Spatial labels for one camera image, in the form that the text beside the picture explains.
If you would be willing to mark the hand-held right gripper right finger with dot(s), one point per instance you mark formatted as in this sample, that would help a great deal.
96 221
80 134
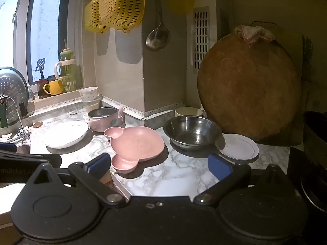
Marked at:
218 166

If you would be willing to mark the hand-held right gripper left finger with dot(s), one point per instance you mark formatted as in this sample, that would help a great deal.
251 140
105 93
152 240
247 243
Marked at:
98 162

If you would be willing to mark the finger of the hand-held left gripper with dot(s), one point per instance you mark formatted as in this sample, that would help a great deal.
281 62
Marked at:
7 147

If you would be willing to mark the small white plate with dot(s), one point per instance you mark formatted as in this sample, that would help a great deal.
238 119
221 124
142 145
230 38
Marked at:
238 148

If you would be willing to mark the pink bowl with steel liner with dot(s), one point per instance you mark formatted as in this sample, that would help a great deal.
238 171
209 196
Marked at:
104 123

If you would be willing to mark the stainless steel bowl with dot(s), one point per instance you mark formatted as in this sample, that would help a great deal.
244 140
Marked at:
191 132

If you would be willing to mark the large white plate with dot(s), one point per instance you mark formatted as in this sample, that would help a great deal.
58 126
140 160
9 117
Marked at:
63 135

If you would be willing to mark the pink bear-shaped divided plate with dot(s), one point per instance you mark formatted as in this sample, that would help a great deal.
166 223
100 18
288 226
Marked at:
138 143

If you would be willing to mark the cream cup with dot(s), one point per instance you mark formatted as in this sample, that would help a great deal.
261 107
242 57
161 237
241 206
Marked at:
187 111

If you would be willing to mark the stainless steel sink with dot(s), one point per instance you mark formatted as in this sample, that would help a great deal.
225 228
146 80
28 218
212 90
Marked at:
24 149

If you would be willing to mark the chrome gooseneck faucet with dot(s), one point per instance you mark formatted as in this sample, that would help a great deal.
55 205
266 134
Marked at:
23 134

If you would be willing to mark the dark green holder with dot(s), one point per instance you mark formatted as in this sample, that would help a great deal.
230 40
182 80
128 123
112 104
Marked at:
3 117

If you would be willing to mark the brown sponge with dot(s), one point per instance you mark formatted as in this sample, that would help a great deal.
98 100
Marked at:
38 124

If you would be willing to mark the black scrub pad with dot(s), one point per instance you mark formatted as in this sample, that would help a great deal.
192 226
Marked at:
23 108

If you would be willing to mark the glass pot lid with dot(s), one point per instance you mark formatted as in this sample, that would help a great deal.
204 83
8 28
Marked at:
10 86

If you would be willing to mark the white floral bowl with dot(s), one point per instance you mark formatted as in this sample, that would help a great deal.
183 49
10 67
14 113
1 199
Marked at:
89 94

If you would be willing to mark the yellow mug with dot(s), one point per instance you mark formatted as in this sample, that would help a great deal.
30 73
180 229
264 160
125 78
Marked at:
56 88

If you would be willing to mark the round wooden cutting board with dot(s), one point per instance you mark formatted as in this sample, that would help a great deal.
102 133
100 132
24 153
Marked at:
247 86

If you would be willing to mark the green glass jar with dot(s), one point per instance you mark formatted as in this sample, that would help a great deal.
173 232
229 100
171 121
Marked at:
71 76

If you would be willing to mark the dark cooking pot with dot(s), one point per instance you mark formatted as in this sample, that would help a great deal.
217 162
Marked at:
315 137

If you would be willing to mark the white vent grille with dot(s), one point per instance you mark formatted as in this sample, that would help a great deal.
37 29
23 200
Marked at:
201 38

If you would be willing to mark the window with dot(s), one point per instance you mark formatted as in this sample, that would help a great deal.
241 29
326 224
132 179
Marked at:
46 17

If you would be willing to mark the pinkish cloth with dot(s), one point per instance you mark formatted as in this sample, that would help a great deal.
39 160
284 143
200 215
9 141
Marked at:
251 34

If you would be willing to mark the steel ladle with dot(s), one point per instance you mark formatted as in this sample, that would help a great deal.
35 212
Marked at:
157 39

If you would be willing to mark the small yellow colander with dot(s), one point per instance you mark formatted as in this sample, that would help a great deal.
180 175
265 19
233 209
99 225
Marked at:
93 17

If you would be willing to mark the large yellow colander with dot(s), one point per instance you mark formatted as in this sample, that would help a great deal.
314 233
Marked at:
120 5

